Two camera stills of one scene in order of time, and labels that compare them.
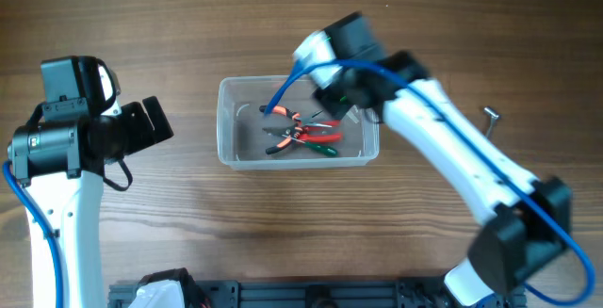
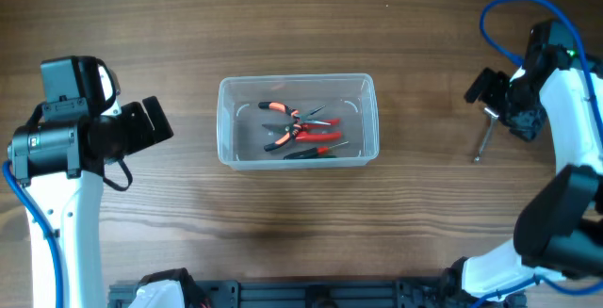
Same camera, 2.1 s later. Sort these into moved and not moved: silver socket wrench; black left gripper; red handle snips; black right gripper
Moved: black right gripper
Not moved: red handle snips; silver socket wrench; black left gripper
